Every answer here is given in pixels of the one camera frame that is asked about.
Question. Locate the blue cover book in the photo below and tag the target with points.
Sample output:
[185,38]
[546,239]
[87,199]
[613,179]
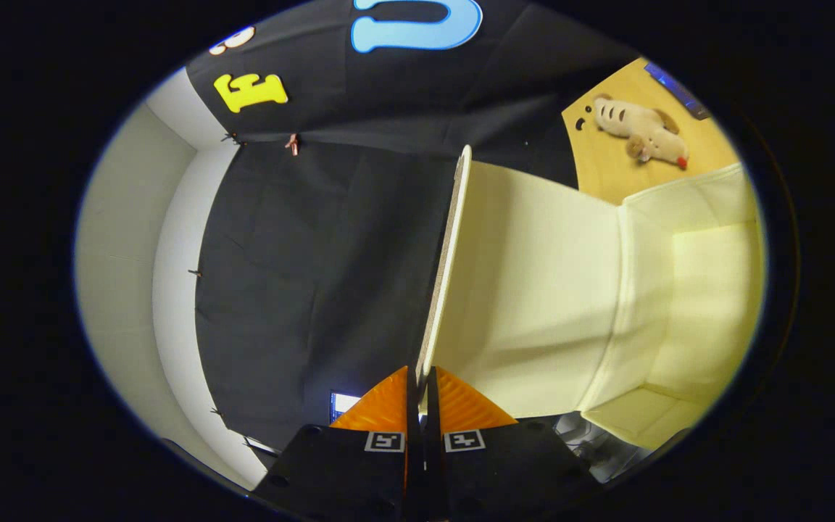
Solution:
[675,88]

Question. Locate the tan plush dog toy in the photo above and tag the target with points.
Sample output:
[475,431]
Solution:
[642,130]

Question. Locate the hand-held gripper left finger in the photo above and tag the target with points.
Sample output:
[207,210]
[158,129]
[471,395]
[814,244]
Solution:
[412,449]

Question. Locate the lit computer screen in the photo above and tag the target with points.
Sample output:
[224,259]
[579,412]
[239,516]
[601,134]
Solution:
[343,404]

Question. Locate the black backdrop cloth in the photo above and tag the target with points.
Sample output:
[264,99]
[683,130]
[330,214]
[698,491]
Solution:
[316,254]

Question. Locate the pink clip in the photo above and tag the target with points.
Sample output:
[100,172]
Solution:
[292,143]

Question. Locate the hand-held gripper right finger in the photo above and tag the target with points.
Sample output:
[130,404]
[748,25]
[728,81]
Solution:
[432,449]

